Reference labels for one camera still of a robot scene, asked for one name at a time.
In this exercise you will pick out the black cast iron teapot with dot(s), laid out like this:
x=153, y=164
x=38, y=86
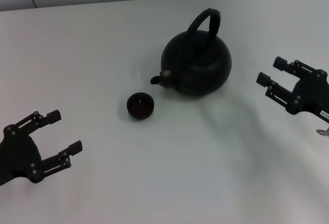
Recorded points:
x=198, y=64

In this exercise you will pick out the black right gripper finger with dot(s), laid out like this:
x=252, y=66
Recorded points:
x=277, y=90
x=282, y=63

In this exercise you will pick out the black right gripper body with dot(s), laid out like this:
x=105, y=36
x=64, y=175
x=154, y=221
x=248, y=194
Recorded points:
x=313, y=93

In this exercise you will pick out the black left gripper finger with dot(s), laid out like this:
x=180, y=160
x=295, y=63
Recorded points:
x=36, y=121
x=57, y=161

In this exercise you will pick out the small dark teacup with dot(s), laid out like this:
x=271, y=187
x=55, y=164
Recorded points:
x=140, y=105

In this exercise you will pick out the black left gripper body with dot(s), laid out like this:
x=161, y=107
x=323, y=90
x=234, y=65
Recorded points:
x=18, y=154

